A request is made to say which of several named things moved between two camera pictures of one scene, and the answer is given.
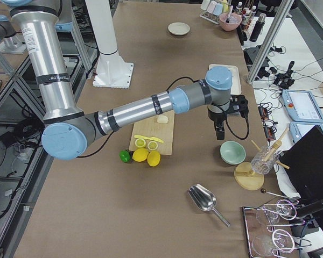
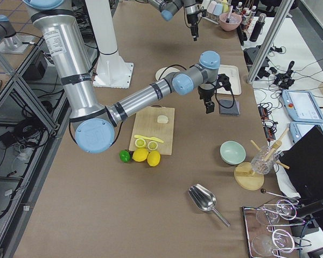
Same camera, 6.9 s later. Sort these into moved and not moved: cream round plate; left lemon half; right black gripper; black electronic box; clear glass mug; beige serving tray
Moved: cream round plate; right black gripper
Not moved: clear glass mug; left lemon half; beige serving tray; black electronic box
